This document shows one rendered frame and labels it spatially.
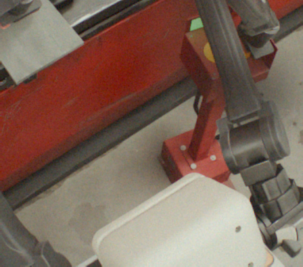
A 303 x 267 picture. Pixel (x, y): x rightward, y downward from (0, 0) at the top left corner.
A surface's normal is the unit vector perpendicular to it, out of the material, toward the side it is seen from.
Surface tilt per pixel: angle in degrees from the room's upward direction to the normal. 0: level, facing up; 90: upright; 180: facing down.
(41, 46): 0
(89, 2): 0
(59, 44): 0
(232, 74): 36
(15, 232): 55
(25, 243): 50
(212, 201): 43
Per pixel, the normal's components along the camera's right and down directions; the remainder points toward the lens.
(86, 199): 0.07, -0.49
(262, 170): -0.22, 0.35
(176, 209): -0.34, -0.85
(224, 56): -0.39, -0.09
